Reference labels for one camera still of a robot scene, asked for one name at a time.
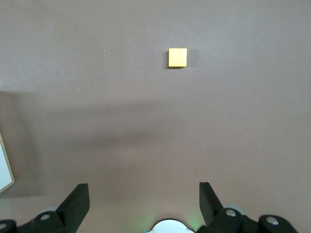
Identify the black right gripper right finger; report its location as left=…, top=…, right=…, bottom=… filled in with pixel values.
left=196, top=182, right=297, bottom=233

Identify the brown table cover mat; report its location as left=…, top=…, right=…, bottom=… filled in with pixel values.
left=0, top=0, right=311, bottom=233

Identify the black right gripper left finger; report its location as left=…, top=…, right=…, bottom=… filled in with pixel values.
left=0, top=183, right=90, bottom=233

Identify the light wooden drawer cabinet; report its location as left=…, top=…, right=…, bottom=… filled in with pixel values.
left=0, top=132, right=16, bottom=194

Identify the yellow cube block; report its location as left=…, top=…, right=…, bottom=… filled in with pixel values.
left=168, top=48, right=188, bottom=68

